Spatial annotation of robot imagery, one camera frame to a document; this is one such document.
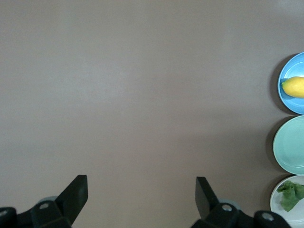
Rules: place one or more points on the yellow lemon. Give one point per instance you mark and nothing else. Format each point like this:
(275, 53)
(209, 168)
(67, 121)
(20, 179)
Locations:
(295, 86)

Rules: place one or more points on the blue round plate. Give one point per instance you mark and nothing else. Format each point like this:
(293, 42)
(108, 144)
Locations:
(293, 66)

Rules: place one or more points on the beige round plate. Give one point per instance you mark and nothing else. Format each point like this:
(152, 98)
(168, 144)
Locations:
(282, 213)

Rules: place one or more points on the green lettuce leaf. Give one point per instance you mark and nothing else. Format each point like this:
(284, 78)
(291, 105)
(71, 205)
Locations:
(291, 196)

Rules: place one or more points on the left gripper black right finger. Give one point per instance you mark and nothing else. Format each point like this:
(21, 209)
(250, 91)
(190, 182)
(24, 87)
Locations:
(206, 202)

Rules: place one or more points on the green round plate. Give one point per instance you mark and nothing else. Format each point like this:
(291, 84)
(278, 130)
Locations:
(291, 145)

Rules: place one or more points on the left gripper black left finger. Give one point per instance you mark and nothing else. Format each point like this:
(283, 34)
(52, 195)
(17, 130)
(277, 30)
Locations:
(71, 199)

